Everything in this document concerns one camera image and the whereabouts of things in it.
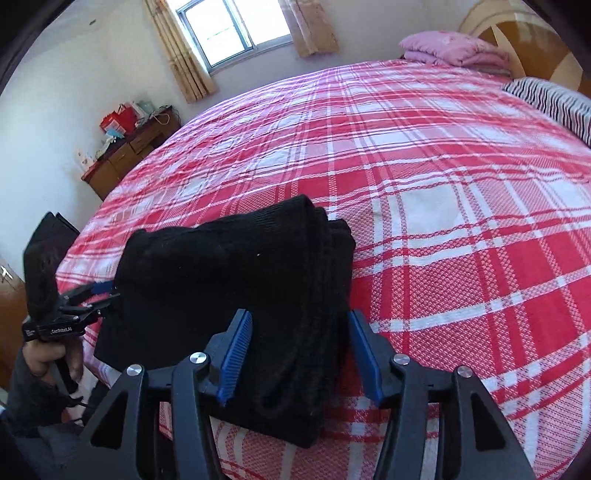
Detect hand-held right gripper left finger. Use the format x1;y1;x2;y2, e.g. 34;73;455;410
76;308;254;480

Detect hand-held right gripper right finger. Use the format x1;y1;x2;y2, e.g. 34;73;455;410
347;309;539;480

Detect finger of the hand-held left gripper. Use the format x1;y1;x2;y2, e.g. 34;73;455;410
76;294;122;325
60;278;116;306

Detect black pants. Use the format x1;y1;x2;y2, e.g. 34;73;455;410
93;194;357;449

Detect person's left forearm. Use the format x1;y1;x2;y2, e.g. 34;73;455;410
0;355;88;435

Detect person's left hand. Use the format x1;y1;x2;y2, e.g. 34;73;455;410
23;337;85;384

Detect wooden door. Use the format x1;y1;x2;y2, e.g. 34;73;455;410
0;265;28;379

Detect person's dark clothing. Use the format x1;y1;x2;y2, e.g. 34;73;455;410
0;415;93;480

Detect brown wooden desk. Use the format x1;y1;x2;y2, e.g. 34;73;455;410
81;107;182;201

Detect red plaid bed sheet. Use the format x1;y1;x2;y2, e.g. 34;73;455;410
55;59;591;480

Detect red gift bag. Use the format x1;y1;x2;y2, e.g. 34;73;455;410
100;104;139;134

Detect beige patterned curtain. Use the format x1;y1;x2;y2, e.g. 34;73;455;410
279;0;340;58
145;0;218;103

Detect glass window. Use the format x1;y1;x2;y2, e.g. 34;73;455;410
175;0;294;75

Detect striped pillow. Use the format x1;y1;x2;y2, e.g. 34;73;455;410
501;78;591;148

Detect pink folded quilt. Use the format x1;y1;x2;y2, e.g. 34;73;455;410
399;31;513;75

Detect cream and wood headboard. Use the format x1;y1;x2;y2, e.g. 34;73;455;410
459;0;591;100

